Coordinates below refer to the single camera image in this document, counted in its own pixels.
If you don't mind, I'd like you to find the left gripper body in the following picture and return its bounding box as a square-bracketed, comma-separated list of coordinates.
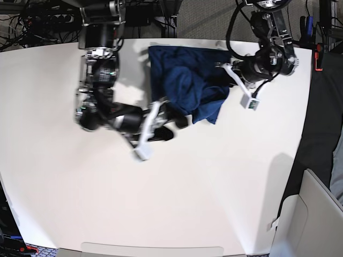
[233, 58, 273, 86]

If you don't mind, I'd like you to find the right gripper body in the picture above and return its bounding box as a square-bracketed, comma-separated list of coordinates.
[111, 103, 148, 139]

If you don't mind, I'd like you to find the blue long-sleeve T-shirt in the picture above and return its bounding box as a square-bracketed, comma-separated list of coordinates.
[148, 46, 231, 124]

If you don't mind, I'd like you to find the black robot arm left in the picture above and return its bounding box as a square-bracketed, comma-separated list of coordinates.
[226, 1, 299, 86]

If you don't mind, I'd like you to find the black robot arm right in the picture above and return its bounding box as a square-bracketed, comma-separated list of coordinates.
[75, 1, 174, 143]

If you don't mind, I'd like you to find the red black clamp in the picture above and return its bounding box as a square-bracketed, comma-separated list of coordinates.
[315, 43, 324, 71]

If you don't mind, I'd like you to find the white power strip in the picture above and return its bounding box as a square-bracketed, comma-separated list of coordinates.
[48, 14, 74, 24]

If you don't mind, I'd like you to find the beige plastic bin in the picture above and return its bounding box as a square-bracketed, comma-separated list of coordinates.
[270, 169, 342, 256]

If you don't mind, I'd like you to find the black box with labels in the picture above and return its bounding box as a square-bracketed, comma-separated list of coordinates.
[1, 186, 24, 256]

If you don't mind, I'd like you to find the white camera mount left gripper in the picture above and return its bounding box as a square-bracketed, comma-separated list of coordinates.
[215, 62, 260, 110]

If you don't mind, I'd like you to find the white camera mount gripper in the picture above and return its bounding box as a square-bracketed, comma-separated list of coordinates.
[133, 99, 168, 161]
[215, 62, 260, 110]

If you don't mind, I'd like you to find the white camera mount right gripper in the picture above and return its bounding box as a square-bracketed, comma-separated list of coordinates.
[133, 99, 168, 161]

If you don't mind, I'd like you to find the blue handled tool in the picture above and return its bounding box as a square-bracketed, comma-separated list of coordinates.
[305, 16, 313, 41]

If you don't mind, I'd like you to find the red handled tool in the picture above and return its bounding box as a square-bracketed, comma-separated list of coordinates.
[19, 246, 39, 255]

